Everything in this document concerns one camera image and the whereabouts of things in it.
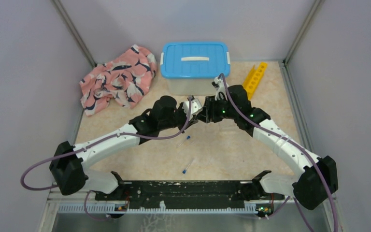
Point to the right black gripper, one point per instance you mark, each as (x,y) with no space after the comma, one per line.
(208,114)

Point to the blue plastic bin lid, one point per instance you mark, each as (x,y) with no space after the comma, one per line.
(194,60)

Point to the pink patterned cloth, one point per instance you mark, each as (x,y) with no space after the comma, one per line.
(125,79)

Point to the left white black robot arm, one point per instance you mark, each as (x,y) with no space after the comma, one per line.
(71,166)

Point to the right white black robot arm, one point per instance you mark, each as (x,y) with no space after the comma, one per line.
(314,179)

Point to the yellow test tube rack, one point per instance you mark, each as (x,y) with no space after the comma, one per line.
(253,78)

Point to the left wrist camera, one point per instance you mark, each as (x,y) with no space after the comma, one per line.
(192,107)

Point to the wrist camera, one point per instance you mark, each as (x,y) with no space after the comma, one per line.
(219,86)
(192,107)

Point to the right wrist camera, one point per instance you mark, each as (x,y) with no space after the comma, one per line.
(219,86)

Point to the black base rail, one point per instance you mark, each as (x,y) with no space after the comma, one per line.
(222,194)

